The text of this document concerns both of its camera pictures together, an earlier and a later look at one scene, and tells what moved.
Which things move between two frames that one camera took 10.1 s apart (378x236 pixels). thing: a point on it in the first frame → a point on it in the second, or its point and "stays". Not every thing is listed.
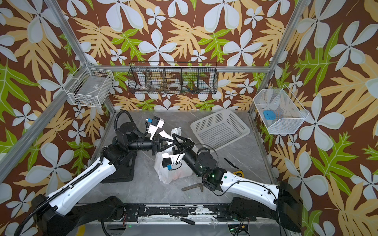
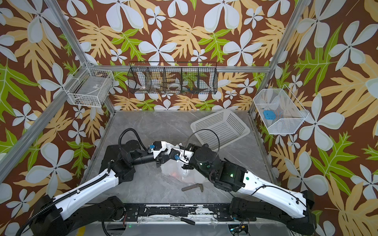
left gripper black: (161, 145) → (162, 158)
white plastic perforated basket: (218, 130) stays
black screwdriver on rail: (184, 220) stays
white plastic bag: (176, 132) → (174, 168)
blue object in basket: (269, 114) stays
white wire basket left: (87, 86) stays
